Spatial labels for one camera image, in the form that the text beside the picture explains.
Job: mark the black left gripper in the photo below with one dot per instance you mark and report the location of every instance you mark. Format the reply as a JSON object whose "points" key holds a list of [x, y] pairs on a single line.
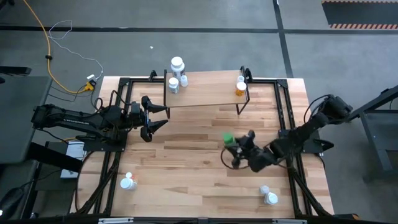
{"points": [[138, 122]]}

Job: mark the orange pill bottle white cap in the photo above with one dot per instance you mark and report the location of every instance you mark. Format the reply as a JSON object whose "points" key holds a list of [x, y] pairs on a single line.
{"points": [[241, 86]]}

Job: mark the black hazard-striped floor mat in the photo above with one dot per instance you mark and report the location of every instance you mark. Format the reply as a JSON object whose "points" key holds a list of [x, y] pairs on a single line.
{"points": [[360, 14]]}

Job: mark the black and orange clamp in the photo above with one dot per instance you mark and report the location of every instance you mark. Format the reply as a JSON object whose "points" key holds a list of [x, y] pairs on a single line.
{"points": [[346, 216]]}

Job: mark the green medicine bottle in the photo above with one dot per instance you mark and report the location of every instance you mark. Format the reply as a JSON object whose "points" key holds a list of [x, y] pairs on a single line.
{"points": [[228, 138]]}

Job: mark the silver aluminium bracket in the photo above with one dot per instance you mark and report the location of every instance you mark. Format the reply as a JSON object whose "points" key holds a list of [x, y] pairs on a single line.
{"points": [[289, 221], [115, 220]]}

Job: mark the black computer mouse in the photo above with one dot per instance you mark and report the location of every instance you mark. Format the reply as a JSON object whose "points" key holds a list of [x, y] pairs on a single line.
{"points": [[12, 200]]}

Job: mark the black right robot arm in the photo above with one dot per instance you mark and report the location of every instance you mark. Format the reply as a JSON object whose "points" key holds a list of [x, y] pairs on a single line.
{"points": [[304, 130]]}

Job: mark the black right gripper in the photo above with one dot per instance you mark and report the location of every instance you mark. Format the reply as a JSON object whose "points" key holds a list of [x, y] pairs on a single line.
{"points": [[247, 149]]}

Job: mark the yellow power plug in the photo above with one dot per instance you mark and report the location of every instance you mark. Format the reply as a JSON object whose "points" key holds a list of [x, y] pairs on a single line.
{"points": [[90, 85]]}

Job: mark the wooden shelf black metal legs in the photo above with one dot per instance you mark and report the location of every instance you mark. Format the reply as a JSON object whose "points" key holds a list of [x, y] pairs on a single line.
{"points": [[205, 91]]}

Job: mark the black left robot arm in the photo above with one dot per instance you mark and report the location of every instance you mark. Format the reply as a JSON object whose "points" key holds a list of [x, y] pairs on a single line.
{"points": [[77, 119]]}

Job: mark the dark grey low desk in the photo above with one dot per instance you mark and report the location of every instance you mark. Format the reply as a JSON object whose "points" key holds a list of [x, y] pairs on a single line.
{"points": [[15, 174]]}

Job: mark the medium white bottle grey label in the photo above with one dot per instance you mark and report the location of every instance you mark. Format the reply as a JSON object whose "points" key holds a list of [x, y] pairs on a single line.
{"points": [[173, 82]]}

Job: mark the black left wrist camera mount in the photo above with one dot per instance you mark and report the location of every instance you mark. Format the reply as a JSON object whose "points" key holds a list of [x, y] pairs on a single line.
{"points": [[136, 109]]}

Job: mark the white power box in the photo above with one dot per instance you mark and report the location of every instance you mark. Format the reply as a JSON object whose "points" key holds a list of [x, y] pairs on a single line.
{"points": [[77, 152]]}

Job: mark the black frame side table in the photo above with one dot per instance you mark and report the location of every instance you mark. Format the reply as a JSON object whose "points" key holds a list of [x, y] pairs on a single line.
{"points": [[377, 140]]}

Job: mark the black angled bar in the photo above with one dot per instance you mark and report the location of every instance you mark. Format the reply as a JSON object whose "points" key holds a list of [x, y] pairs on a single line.
{"points": [[56, 157]]}

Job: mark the black flat bar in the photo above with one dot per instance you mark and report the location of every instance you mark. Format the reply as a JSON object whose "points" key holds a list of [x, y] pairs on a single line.
{"points": [[15, 70]]}

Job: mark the large white bottle purple label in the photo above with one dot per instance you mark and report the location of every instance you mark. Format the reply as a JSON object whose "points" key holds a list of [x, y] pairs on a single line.
{"points": [[177, 61]]}

